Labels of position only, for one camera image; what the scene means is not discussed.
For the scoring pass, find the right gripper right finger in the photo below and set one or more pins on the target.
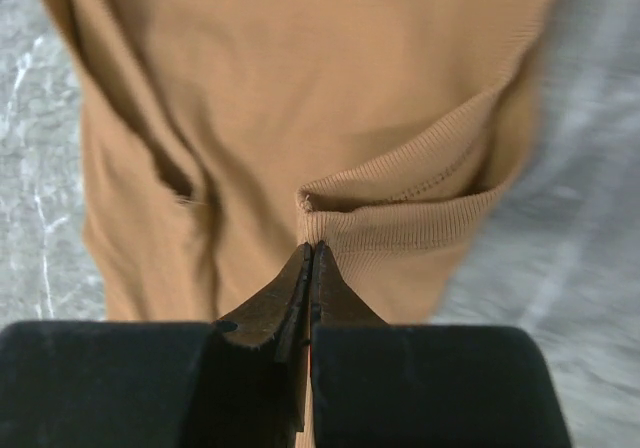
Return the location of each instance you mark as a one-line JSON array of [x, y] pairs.
[[376, 384]]

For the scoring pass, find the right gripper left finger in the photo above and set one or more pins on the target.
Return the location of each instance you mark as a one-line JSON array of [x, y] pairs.
[[236, 382]]

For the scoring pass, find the tan tank top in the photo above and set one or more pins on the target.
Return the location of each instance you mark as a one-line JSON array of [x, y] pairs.
[[218, 136]]

